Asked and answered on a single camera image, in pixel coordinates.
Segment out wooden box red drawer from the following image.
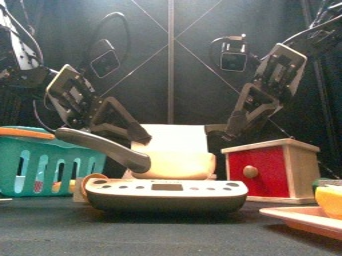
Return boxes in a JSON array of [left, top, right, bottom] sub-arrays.
[[220, 138, 322, 205]]

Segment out orange curved toy piece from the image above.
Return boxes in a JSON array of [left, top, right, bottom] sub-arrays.
[[80, 173, 109, 202]]

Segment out white grey kitchen scale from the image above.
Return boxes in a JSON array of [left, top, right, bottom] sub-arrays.
[[84, 177, 249, 214]]

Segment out red and yellow toy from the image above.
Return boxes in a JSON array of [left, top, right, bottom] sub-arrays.
[[32, 179, 76, 195]]

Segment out green plastic toy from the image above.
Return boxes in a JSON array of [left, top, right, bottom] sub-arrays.
[[311, 178, 342, 188]]

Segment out pink flat plate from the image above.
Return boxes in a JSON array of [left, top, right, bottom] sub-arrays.
[[259, 205, 342, 242]]

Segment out orange toy fruit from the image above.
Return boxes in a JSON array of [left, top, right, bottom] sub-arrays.
[[314, 185, 342, 221]]

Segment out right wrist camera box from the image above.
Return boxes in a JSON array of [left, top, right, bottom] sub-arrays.
[[219, 33, 248, 73]]

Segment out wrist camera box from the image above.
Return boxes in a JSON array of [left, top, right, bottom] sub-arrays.
[[88, 39, 121, 80], [219, 33, 248, 73]]

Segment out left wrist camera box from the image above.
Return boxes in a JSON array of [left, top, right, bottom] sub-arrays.
[[88, 39, 121, 80]]

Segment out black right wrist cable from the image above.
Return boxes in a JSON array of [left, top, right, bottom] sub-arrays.
[[207, 35, 224, 62]]

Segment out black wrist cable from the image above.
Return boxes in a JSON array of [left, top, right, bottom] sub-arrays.
[[85, 11, 132, 68], [207, 35, 224, 62]]

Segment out thin diagonal brace cord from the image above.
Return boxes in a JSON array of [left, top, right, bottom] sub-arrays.
[[131, 0, 244, 96], [100, 0, 224, 98]]

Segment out grey vertical frame pole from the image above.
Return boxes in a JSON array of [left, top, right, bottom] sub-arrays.
[[167, 0, 176, 125]]

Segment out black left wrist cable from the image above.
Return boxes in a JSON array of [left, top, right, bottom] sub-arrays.
[[85, 11, 132, 68]]

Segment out teal basket orange handles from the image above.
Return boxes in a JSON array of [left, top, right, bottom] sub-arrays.
[[0, 125, 108, 198]]

